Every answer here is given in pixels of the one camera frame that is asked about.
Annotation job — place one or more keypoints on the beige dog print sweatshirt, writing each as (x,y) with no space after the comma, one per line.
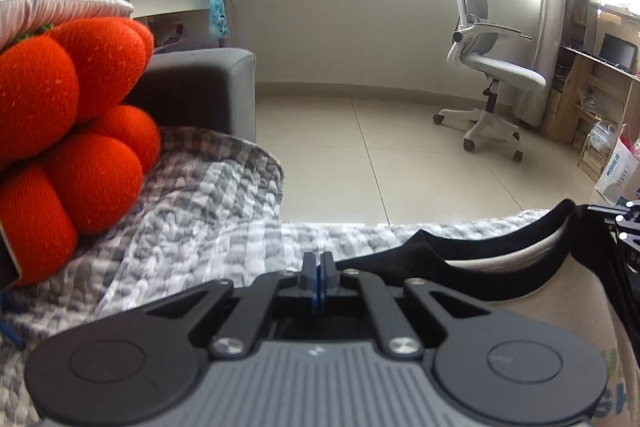
(550,312)

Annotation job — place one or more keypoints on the white pillow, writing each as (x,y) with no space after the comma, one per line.
(45,2)

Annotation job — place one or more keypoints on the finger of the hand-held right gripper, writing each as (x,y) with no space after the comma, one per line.
(625,227)

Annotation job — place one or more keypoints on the wooden desk shelf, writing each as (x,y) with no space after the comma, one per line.
(582,72)

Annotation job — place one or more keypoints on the grey curtain beside wooden desk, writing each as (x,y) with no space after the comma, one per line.
(555,7)

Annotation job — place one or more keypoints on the white office chair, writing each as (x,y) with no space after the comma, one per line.
(500,72)

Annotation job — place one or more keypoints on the white paper bag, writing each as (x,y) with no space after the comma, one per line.
(617,174)

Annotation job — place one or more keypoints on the black shirt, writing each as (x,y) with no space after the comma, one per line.
(400,252)

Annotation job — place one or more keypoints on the blue phone tripod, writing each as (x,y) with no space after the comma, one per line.
(10,322)

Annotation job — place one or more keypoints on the black laptop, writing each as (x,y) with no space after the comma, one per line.
(618,52)

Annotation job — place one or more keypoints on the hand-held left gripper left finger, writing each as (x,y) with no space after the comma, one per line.
(311,277)

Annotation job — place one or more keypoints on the blue patterned hanging bag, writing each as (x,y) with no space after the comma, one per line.
(218,14)

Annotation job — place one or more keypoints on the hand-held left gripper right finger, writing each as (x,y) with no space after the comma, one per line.
(327,277)

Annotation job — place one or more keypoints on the orange plush pillow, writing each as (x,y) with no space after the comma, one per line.
(100,57)

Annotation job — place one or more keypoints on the clear plastic bag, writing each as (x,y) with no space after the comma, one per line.
(600,138)

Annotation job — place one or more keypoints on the grey checked quilt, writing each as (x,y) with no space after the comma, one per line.
(200,217)

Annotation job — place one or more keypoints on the grey sofa armrest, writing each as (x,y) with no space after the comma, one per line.
(200,87)

